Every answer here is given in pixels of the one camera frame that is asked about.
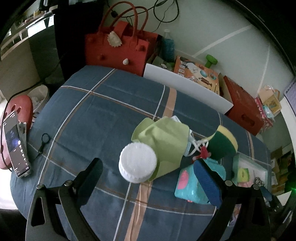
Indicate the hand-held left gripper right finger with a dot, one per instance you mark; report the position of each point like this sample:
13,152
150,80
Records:
205,180

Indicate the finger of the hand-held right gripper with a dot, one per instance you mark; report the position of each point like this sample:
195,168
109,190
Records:
266,193

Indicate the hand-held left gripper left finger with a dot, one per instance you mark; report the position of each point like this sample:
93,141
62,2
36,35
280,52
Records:
92,172

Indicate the leopard print scrunchie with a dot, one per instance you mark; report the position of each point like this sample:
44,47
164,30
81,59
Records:
259,182

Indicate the pink white chevron cloth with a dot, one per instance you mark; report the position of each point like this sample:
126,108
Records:
244,184

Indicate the white tray green rim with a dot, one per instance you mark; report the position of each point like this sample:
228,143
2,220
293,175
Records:
256,166

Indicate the green yellow sponge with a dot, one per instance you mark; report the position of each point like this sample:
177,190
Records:
223,143

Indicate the white plastic jar lid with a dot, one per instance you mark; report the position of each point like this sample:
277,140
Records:
137,162

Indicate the green face mask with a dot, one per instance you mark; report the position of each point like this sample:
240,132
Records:
166,139

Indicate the teal plastic container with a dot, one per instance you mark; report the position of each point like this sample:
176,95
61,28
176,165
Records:
187,185

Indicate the small red bow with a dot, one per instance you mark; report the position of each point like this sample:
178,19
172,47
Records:
204,153

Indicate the yellow green pad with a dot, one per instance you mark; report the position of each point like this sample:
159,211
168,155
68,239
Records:
244,175

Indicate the stack of cardboard boxes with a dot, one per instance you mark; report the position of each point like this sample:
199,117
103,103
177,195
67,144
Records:
283,166

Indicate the blue plaid blanket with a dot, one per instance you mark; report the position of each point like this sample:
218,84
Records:
92,115

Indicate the smartphone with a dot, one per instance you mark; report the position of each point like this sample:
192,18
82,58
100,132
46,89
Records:
16,143

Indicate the red cardboard box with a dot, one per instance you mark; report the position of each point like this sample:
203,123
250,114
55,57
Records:
245,106

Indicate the white waste bin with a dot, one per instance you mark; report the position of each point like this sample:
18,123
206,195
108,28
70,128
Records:
38,95

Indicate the white foam board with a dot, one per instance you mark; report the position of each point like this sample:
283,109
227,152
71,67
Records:
185,88

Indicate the red plastic stool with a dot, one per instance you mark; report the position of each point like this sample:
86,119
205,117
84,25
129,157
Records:
22,104

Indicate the orange toy box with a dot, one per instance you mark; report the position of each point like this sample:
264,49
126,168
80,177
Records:
196,71

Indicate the green dumbbell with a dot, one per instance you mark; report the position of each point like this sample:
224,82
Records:
211,60

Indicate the red felt handbag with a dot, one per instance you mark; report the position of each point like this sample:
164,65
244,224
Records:
120,48

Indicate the blue plastic bottle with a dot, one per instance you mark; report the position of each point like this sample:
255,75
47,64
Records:
167,46

